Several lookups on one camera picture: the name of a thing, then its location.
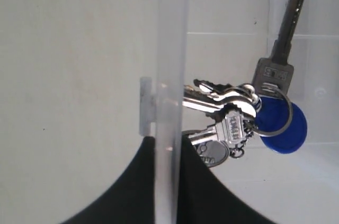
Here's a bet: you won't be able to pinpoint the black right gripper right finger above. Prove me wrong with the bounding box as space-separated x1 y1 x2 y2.
176 136 274 223

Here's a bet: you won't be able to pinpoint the keys with blue fob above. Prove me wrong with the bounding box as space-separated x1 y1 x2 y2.
182 0 307 167

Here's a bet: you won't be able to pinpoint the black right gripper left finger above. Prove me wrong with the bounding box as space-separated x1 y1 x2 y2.
64 136 155 223

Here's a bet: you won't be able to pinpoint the clear drawer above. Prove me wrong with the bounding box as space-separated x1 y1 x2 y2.
139 0 339 224

